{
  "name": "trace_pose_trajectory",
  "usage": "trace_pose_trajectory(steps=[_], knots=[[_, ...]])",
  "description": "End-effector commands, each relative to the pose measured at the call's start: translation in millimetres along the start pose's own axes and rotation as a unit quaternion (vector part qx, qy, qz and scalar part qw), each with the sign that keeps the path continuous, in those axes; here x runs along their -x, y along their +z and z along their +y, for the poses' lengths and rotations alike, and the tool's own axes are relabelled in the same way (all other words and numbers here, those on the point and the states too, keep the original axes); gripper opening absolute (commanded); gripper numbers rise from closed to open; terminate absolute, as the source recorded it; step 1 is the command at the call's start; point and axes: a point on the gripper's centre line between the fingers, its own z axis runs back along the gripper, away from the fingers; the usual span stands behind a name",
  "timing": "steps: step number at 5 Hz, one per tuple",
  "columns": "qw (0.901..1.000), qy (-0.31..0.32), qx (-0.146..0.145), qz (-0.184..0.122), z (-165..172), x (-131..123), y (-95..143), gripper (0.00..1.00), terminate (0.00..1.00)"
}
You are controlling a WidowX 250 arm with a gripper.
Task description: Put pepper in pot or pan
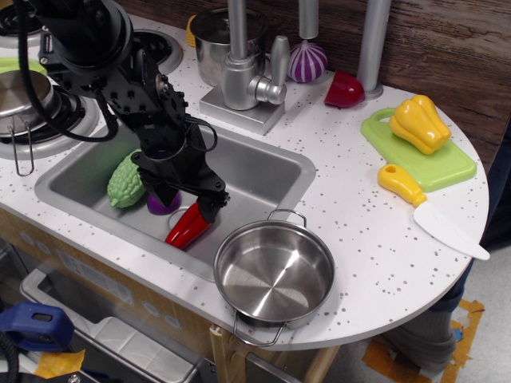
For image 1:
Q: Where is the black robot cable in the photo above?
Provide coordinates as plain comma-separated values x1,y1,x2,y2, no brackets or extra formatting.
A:
10,0,121,144

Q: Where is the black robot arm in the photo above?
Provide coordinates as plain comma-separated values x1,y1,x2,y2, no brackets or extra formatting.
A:
31,1,229,223

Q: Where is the red toy chili pepper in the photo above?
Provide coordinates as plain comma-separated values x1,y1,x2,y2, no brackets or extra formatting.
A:
165,203,211,250

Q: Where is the green toy cutting board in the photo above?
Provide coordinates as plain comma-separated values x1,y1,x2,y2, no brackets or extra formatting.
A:
360,108,477,192

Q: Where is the wooden toy kitchen cabinet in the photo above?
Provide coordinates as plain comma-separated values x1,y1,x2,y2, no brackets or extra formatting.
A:
1,209,339,382

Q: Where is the grey post middle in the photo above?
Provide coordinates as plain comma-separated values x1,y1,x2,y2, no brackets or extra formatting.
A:
299,0,319,40

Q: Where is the tall steel cup pot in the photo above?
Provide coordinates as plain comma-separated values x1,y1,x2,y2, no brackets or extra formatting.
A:
191,8,269,86

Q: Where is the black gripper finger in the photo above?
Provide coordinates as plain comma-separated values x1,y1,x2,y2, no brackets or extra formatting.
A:
148,183,179,207
197,192,228,223

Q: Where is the grey toy faucet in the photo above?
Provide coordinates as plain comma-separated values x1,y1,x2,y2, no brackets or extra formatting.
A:
200,1,290,135

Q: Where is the yellow handled toy knife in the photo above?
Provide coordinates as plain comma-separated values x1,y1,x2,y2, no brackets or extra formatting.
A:
377,164,490,261

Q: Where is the stove burner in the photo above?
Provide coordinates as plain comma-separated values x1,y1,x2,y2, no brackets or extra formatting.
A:
134,29,184,74
0,85,101,161
1,2,42,49

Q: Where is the purple toy eggplant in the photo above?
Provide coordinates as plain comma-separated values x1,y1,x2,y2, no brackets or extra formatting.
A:
146,192,182,215

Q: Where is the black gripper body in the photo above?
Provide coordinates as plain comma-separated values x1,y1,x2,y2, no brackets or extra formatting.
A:
133,116,226,199

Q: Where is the yellow toy corn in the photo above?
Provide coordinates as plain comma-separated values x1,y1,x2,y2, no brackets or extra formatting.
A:
186,14,196,48

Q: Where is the yellow toy bell pepper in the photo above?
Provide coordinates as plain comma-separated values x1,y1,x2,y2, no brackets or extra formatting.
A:
389,95,451,155

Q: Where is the dark red toy pepper half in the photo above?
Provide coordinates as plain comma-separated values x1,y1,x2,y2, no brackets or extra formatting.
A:
324,69,366,108

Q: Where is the green toy bitter gourd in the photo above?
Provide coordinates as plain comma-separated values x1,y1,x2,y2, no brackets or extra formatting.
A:
107,150,145,209

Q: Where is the grey post right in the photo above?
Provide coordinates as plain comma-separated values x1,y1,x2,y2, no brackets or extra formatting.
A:
357,0,391,101

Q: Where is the grey toy sink basin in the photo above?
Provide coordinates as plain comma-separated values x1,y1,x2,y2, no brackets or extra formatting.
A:
35,127,315,280

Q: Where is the front left stove burner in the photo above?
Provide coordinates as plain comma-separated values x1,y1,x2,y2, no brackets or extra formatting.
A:
0,85,101,161

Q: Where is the blue clamp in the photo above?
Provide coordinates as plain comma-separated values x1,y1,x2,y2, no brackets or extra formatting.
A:
1,302,74,352

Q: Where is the grey post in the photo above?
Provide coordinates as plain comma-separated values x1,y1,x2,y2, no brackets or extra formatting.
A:
357,0,391,101
299,0,319,40

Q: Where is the far left stove burner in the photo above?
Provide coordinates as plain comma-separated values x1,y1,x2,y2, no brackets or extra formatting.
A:
1,2,42,49

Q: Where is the green toy under pan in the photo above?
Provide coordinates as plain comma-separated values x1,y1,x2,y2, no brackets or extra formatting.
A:
0,57,46,75

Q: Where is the steel pot with handles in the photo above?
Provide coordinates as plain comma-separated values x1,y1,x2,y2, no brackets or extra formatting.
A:
213,215,335,348

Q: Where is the rear stove burner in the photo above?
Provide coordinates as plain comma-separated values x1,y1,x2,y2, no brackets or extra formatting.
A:
134,29,184,74

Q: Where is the purple striped toy onion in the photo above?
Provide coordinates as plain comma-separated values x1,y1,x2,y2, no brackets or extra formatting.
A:
287,40,327,83

